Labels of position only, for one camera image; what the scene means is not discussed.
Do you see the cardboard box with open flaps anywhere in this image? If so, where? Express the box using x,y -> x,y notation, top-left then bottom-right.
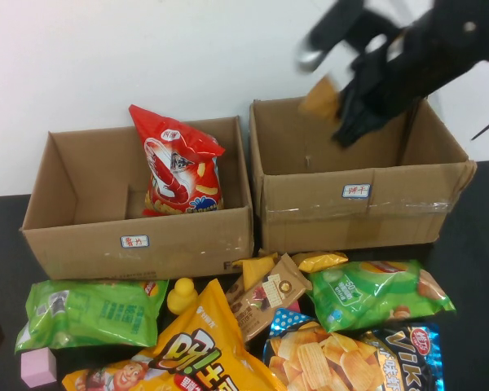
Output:
19,116 -> 256,282

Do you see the large yellow snack bag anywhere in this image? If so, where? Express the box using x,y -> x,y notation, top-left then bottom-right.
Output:
61,278 -> 289,391

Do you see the small golden brown snack packet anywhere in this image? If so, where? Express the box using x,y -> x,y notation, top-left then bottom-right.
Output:
297,77 -> 344,121

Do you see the yellow rubber duck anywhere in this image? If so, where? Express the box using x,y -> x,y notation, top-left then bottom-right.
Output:
165,276 -> 200,315

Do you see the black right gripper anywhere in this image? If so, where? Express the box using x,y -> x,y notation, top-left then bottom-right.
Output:
331,24 -> 445,148

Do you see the blue black ridged chips bag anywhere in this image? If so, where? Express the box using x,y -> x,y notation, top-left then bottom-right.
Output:
262,307 -> 443,391

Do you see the small yellow snack packet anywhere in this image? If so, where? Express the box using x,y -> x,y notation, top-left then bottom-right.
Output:
291,251 -> 350,273
232,252 -> 279,291

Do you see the green chips bag barcode side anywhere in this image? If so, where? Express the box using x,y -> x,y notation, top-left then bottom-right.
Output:
15,279 -> 170,354

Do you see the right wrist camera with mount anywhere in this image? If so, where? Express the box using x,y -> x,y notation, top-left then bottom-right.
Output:
295,0 -> 370,73

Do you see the cardboard box with clear tape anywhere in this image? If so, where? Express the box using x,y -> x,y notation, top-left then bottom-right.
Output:
248,95 -> 478,256

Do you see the green potato chips bag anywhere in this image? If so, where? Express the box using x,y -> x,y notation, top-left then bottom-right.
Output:
305,259 -> 457,333

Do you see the brown biscuit packet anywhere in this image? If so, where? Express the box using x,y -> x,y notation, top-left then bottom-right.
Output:
225,252 -> 314,344

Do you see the red prawn cracker bag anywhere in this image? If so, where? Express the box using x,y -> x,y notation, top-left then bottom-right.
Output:
128,103 -> 226,217

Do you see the pink cube block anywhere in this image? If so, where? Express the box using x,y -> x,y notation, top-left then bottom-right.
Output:
20,347 -> 59,388

